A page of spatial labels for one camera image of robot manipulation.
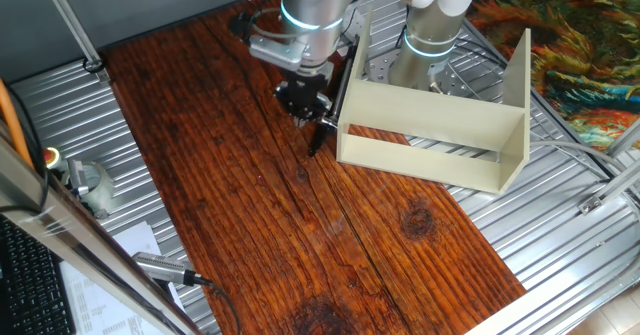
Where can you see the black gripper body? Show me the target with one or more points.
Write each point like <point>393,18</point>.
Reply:
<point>302,92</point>

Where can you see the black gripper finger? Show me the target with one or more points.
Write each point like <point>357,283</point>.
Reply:
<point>298,117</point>
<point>317,115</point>

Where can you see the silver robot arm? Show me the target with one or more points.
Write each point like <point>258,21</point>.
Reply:
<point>310,0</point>

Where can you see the black C-clamp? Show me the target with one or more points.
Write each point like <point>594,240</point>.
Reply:
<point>345,82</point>

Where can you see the beige wooden stand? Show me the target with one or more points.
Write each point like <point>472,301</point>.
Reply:
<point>425,115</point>

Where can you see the brown wooden board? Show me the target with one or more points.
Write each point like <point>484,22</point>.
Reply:
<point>250,215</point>

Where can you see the clear tape roll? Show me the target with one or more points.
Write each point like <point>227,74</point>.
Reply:
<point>102,195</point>

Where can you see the thin aluminium pole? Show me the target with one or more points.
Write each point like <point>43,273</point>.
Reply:
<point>70,20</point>

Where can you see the red emergency stop button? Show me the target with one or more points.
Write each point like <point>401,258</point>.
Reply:
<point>51,156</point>

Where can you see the colourful patterned cloth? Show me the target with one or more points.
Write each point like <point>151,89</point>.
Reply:
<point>575,50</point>

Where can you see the printed paper sheets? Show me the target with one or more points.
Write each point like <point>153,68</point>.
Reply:
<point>100,305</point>

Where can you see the orange tube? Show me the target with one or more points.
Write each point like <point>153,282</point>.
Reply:
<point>12,120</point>

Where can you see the pale aluminium edge beam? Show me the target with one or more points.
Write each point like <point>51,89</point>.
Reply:
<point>550,305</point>

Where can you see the aluminium profile strut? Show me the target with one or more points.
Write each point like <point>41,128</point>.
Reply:
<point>625,140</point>
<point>615,187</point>

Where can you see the black keyboard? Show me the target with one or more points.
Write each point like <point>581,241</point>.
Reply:
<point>30,290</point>

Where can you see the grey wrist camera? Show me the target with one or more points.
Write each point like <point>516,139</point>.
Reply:
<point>275,50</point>

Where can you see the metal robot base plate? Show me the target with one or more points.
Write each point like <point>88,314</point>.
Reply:
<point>380,67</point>

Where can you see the large aluminium frame beam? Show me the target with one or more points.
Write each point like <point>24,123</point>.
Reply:
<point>75,235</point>

